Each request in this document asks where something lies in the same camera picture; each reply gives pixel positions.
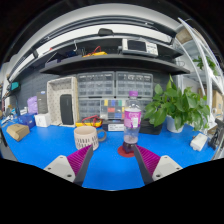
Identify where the black stand device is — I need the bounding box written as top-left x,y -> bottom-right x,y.
208,118 -> 224,150

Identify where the yellow tool with red cable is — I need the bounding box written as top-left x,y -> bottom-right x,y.
82,45 -> 108,58

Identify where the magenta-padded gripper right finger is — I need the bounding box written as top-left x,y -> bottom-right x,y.
133,144 -> 184,186

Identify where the brown cardboard box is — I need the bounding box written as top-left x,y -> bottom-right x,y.
5,123 -> 31,142

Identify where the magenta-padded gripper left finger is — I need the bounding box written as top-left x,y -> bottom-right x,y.
43,144 -> 95,187

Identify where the green potted plant, white pot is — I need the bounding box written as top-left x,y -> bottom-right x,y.
142,74 -> 212,134

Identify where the purple container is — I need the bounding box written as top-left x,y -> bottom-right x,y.
27,95 -> 39,115

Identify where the blue box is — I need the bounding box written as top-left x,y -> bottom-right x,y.
18,113 -> 37,129

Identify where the flat round red coaster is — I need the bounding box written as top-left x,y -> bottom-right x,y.
117,144 -> 145,158

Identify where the yellow multimeter with red leads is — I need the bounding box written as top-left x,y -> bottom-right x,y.
75,114 -> 104,129

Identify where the clear bottle with purple cap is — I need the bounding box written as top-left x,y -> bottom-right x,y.
122,90 -> 143,154

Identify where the white shelf unit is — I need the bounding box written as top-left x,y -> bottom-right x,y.
173,16 -> 224,128

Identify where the white oscilloscope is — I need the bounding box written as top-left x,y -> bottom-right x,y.
121,38 -> 159,58

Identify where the black tray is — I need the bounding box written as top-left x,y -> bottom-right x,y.
139,119 -> 163,136

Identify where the beige perforated basket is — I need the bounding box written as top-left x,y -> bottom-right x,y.
46,76 -> 80,128

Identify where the white power adapter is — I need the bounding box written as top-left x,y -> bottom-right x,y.
189,132 -> 209,152

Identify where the small black device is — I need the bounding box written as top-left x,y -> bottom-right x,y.
98,28 -> 114,37

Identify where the black speaker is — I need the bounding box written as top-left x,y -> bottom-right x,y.
59,94 -> 74,126

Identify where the black workbench shelf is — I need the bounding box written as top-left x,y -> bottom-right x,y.
39,34 -> 191,76

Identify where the dark grey box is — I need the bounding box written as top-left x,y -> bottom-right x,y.
36,90 -> 49,115

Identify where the beige patterned mug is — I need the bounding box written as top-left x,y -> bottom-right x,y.
73,125 -> 108,152

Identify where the small white box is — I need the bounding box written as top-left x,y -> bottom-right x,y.
34,113 -> 52,128

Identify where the parts cabinet with coloured drawers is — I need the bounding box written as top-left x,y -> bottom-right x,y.
100,98 -> 128,121

